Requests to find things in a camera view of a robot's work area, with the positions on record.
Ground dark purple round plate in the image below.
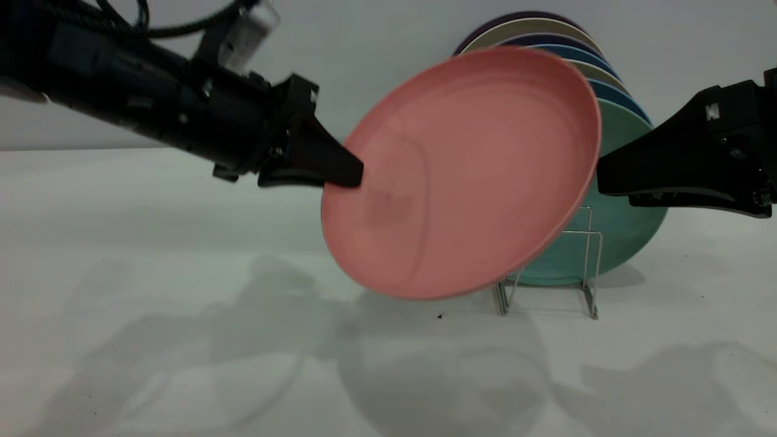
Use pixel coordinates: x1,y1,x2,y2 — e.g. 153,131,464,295
454,11,587,55
498,33,605,59

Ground black braided cable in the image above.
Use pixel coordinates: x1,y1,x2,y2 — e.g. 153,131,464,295
42,0,256,40

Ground silver wire plate rack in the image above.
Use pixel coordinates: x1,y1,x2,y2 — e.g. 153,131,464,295
495,206,603,320

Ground beige round plate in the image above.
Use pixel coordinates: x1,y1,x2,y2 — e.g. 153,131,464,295
461,19,599,55
571,59,632,95

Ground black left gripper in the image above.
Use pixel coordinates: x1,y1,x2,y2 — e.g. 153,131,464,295
176,61,364,188

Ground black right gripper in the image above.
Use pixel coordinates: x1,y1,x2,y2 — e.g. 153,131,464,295
598,67,777,218

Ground green round plate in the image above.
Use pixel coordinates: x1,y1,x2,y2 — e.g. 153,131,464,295
516,99,668,286

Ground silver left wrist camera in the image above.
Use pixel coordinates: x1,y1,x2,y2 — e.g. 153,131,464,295
197,0,281,76

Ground blue round plate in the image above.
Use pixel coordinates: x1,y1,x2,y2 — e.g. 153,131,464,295
586,79,652,126
528,44,620,80

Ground pink round plate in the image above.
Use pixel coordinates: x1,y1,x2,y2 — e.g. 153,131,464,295
321,47,602,300

